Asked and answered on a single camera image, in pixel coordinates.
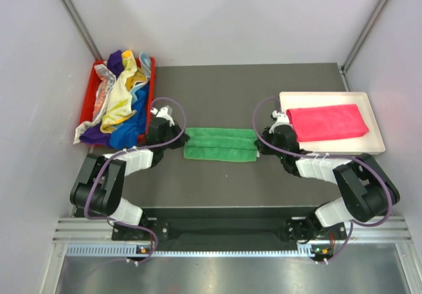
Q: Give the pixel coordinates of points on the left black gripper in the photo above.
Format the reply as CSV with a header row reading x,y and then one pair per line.
x,y
180,142

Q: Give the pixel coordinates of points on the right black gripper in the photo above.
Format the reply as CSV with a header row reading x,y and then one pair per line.
x,y
262,149

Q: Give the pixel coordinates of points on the pink towel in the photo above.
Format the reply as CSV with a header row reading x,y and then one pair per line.
x,y
335,122

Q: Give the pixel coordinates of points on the green towel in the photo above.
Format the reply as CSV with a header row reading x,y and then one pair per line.
x,y
221,144

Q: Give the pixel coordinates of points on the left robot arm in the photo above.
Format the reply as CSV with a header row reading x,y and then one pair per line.
x,y
98,187

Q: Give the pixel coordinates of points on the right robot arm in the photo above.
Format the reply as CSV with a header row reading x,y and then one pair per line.
x,y
367,194

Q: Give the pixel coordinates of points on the blue towel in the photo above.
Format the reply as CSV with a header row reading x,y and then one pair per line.
x,y
126,136

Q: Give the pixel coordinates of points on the white plastic tray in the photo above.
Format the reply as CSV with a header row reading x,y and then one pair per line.
x,y
371,143

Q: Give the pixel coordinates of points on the yellow patterned towel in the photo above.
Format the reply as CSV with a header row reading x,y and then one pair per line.
x,y
119,106

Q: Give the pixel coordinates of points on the purple towel front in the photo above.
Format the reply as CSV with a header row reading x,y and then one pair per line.
x,y
95,137

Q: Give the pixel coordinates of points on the purple towel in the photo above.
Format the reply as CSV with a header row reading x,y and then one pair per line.
x,y
115,63
95,137

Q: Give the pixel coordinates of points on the white patterned towel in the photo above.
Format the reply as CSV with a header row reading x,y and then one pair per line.
x,y
108,80

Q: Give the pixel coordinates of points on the red plastic bin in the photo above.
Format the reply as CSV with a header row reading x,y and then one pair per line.
x,y
94,82

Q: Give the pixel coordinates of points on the purple towel back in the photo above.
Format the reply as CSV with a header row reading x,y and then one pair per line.
x,y
115,63

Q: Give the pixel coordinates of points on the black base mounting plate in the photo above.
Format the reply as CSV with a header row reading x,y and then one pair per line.
x,y
236,228

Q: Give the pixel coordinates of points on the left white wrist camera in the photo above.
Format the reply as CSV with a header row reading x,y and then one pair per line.
x,y
164,112

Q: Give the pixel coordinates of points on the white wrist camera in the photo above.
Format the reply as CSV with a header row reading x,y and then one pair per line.
x,y
164,112
279,118

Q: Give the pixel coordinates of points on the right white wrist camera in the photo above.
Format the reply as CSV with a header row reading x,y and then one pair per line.
x,y
279,118

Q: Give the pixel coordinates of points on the aluminium frame rail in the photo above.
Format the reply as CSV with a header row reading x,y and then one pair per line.
x,y
83,237

